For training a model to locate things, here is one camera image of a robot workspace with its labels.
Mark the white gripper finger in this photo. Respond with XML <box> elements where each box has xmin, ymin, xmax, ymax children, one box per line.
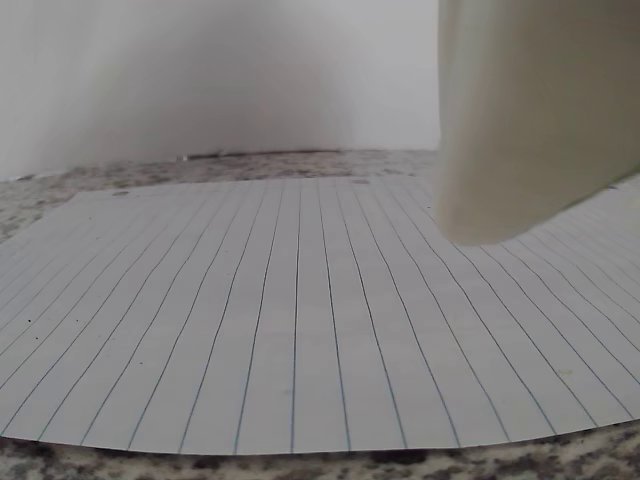
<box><xmin>435</xmin><ymin>0</ymin><xmax>640</xmax><ymax>247</ymax></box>

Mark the lined paper sheet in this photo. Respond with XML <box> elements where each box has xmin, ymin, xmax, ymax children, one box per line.
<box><xmin>0</xmin><ymin>174</ymin><xmax>640</xmax><ymax>457</ymax></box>

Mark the white backdrop board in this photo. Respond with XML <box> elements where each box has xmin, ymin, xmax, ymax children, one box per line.
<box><xmin>0</xmin><ymin>0</ymin><xmax>441</xmax><ymax>181</ymax></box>

